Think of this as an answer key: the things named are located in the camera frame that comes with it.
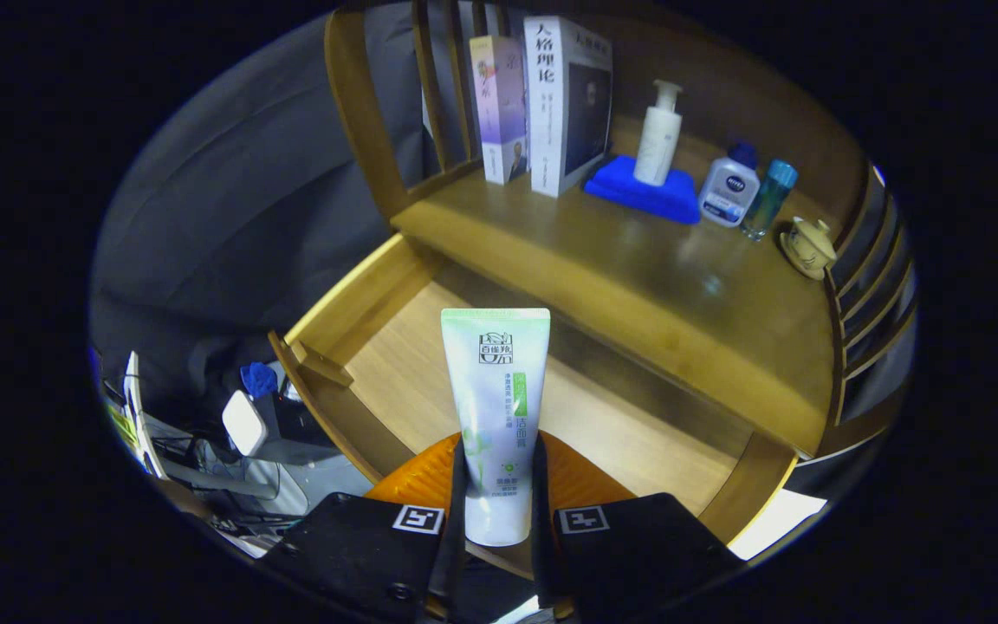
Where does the beige lidded teacup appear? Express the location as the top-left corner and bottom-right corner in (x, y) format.
(779, 216), (839, 281)

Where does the blue folded cloth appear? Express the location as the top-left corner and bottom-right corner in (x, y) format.
(584, 154), (701, 225)

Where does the purple book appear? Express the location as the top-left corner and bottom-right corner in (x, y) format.
(469, 35), (528, 185)

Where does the brown wooden drawer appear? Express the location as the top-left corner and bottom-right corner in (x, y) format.
(267, 232), (799, 580)

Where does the brown wooden countertop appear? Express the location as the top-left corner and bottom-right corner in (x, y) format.
(391, 117), (842, 458)

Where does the small blue object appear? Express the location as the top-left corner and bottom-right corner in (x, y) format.
(240, 361), (280, 400)

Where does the white upright panel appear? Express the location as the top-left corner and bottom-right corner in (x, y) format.
(122, 351), (166, 479)

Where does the grey white equipment box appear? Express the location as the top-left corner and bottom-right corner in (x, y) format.
(243, 433), (374, 521)

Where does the black backdrop cloth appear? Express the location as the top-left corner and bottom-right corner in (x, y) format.
(90, 9), (431, 417)

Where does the thick white book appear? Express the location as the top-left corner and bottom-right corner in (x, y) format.
(523, 15), (614, 198)

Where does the white bottle blue cap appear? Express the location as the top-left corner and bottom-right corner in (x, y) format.
(697, 141), (761, 228)

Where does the teal slim bottle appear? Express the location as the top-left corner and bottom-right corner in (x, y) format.
(741, 159), (800, 242)

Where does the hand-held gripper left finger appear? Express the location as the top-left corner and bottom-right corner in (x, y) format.
(258, 432), (470, 623)

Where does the white green cosmetic tube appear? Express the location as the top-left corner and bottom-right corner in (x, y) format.
(440, 308), (552, 548)

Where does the white rounded device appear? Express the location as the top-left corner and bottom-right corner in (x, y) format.
(222, 390), (268, 458)

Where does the brown wooden cabinet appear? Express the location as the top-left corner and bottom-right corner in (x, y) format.
(324, 0), (917, 460)

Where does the white side table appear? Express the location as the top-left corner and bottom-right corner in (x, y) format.
(729, 490), (827, 561)

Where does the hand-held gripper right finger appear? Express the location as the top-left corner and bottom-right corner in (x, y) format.
(530, 432), (747, 623)

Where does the white pump bottle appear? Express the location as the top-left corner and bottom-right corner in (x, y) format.
(633, 80), (684, 187)

